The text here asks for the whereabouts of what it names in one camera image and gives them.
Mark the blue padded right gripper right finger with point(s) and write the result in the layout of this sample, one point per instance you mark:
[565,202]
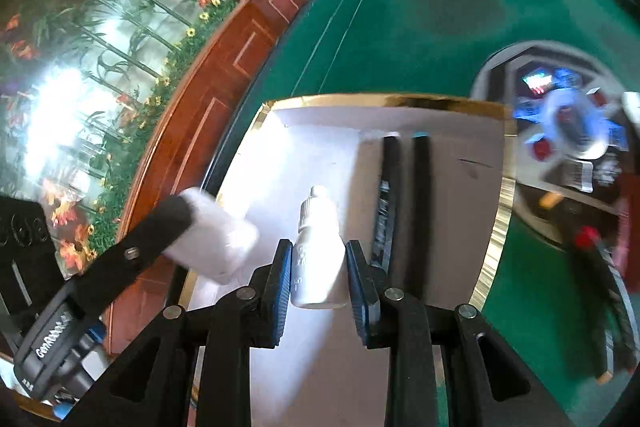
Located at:
[487,383]

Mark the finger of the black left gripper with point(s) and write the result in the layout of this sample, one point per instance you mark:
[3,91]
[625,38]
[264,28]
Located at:
[117,269]

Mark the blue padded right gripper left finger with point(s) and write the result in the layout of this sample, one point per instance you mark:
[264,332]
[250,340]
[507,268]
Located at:
[194,360]

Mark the white cylindrical jar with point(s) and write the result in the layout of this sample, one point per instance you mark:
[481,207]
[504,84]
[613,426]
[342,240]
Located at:
[215,244]

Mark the small white dropper bottle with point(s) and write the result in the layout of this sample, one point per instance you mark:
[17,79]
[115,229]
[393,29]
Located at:
[318,276]

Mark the black pen with red cap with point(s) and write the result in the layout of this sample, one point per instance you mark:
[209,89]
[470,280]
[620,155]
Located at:
[611,334]

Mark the white tray with gold rim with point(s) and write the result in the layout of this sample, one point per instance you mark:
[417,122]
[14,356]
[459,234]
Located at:
[320,374]

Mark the red wooden cabinet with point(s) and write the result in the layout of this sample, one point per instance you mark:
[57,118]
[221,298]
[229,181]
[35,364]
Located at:
[184,141]

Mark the black pen in tray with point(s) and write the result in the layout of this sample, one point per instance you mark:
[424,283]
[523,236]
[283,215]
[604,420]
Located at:
[387,204]

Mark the floral painted glass panel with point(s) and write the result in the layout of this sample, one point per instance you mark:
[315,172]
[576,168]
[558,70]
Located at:
[83,86]

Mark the round mahjong table centre console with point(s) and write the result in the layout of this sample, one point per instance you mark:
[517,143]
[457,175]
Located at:
[574,141]

